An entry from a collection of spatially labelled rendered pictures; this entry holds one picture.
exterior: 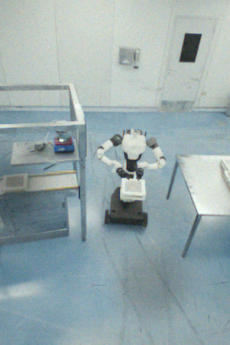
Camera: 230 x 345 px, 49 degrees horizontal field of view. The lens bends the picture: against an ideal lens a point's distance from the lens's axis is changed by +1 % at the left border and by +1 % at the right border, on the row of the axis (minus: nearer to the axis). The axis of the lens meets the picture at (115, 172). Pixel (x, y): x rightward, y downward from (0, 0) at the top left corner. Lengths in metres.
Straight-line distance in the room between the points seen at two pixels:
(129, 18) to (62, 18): 1.36
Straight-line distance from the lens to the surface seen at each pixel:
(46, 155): 2.50
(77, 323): 2.89
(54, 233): 3.34
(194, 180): 3.17
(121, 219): 3.39
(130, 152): 2.98
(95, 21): 5.98
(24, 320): 2.98
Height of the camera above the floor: 2.70
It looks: 38 degrees down
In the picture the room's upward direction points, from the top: 5 degrees clockwise
